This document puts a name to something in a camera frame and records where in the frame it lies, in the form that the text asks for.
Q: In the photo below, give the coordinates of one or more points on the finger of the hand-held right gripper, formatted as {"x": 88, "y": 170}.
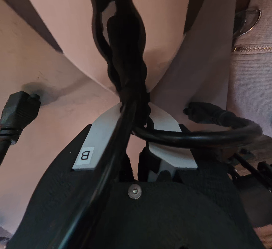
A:
{"x": 161, "y": 19}
{"x": 63, "y": 9}

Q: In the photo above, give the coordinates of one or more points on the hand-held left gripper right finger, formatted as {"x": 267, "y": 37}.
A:
{"x": 170, "y": 155}

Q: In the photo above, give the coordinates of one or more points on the black chair base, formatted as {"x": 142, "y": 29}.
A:
{"x": 263, "y": 168}

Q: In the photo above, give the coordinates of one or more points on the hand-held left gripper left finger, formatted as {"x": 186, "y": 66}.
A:
{"x": 95, "y": 138}

